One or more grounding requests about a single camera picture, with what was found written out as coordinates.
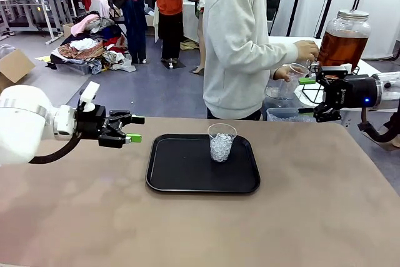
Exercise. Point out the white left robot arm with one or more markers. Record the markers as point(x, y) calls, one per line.
point(25, 123)

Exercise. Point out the person in orange top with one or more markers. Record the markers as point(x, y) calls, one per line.
point(170, 7)

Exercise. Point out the short clear iced cup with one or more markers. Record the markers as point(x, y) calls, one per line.
point(221, 148)

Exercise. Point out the person in pink top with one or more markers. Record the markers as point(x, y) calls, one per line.
point(136, 13)

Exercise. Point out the person in cream sweatshirt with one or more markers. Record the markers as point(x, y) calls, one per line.
point(234, 45)

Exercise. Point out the black plastic serving tray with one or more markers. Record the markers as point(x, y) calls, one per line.
point(187, 170)

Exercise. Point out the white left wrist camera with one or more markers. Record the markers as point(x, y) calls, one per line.
point(89, 95)

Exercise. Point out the person's right forearm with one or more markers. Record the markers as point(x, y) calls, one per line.
point(268, 54)

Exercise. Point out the brown cardboard box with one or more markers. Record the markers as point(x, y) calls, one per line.
point(14, 68)

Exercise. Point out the tall clear iced cup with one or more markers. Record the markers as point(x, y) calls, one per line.
point(292, 87)

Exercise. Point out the person's left hand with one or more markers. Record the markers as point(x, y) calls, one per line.
point(283, 74)

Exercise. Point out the grey background workbench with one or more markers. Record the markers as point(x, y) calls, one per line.
point(28, 4)

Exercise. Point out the white side table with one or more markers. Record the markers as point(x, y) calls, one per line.
point(368, 67)

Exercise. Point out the clear plastic ice bin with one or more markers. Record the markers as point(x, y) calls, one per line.
point(287, 115)

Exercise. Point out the glass tea dispenser jar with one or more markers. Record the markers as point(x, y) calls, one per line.
point(343, 45)

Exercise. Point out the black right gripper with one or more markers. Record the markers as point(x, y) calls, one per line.
point(353, 92)

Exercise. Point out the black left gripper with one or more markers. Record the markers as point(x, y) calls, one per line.
point(90, 123)

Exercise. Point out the person's right hand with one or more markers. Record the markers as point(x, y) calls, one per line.
point(307, 50)

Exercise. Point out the pile of mixed clothes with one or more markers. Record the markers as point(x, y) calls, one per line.
point(93, 42)

